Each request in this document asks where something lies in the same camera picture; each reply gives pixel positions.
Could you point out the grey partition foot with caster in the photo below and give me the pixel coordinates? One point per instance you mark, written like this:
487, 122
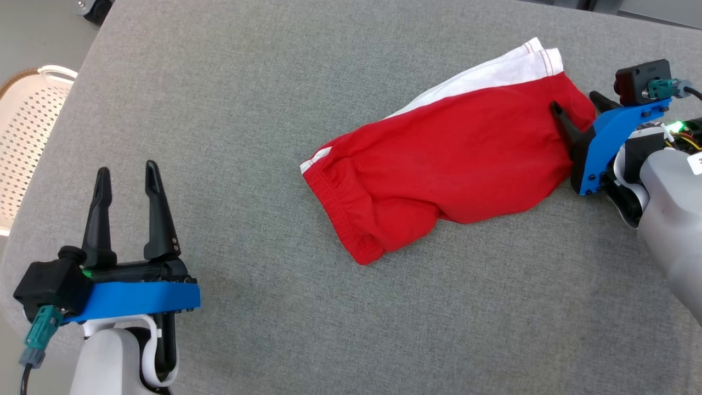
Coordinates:
96, 8

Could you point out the cream perforated laundry basket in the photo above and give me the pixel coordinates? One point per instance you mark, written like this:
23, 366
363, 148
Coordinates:
33, 137

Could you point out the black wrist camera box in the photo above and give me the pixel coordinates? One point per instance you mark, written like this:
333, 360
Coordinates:
49, 285
641, 79

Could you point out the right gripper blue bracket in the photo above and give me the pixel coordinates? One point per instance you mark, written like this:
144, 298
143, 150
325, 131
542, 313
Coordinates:
603, 142

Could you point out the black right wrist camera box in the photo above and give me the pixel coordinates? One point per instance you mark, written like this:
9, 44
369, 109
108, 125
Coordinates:
641, 79

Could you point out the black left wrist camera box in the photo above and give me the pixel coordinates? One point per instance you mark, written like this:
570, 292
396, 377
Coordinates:
49, 285

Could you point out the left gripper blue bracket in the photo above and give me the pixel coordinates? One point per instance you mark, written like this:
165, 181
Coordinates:
142, 296

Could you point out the red white basketball shorts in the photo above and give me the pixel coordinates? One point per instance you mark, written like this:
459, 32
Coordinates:
449, 142

